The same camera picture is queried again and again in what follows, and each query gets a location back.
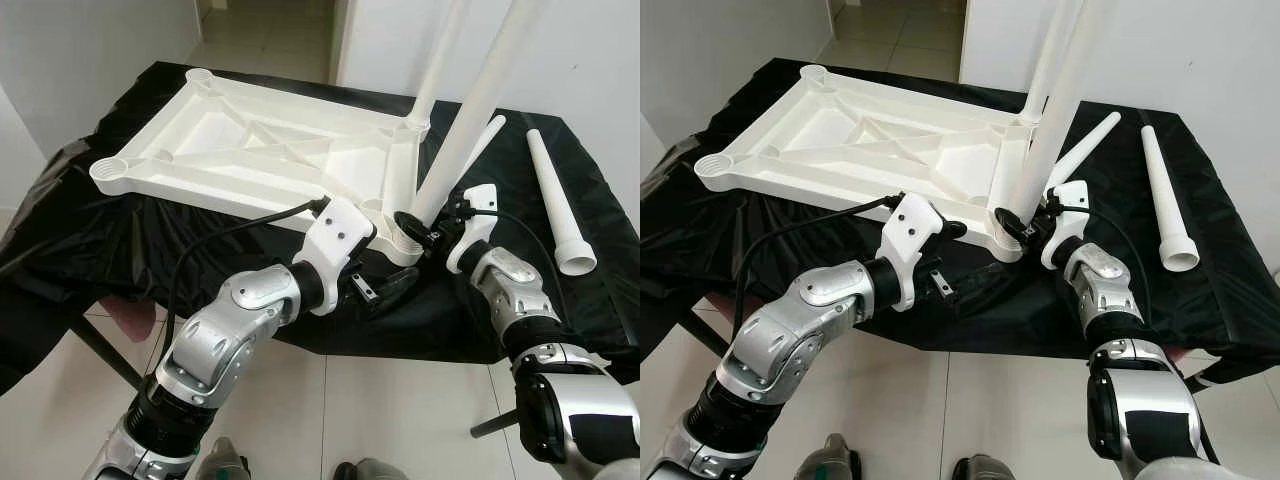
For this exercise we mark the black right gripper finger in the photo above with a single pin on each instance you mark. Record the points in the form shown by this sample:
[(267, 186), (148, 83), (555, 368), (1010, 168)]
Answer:
[(408, 223), (1008, 220)]

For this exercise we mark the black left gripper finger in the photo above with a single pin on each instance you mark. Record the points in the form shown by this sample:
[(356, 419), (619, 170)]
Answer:
[(955, 231), (975, 282), (397, 286)]

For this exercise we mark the white plastic table leg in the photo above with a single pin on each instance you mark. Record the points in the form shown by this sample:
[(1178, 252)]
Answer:
[(1042, 75), (480, 100), (1060, 120), (555, 190), (440, 60), (1165, 190), (490, 135), (1095, 135)]

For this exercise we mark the white plastic table top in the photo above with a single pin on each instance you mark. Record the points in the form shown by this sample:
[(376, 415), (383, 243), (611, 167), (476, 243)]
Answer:
[(230, 140), (830, 135)]

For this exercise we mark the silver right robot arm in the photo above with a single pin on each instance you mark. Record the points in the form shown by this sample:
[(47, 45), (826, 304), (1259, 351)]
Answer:
[(1100, 280), (520, 285)]

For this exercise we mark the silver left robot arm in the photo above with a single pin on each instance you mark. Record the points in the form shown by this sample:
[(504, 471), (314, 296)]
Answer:
[(230, 320), (800, 320)]

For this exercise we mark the black table cloth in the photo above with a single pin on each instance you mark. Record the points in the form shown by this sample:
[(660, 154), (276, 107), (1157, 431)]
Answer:
[(120, 240), (1200, 310)]

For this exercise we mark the robot right leg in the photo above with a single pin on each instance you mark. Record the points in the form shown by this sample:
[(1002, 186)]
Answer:
[(985, 470), (375, 471)]

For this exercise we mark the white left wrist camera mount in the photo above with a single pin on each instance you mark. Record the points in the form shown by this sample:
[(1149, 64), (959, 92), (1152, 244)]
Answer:
[(335, 235), (915, 230)]

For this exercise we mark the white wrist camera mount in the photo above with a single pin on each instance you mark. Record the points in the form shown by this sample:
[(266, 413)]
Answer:
[(1072, 195), (335, 235), (480, 200), (915, 230)]

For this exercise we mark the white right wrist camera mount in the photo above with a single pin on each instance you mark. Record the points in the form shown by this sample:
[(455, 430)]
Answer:
[(1072, 195), (480, 200)]

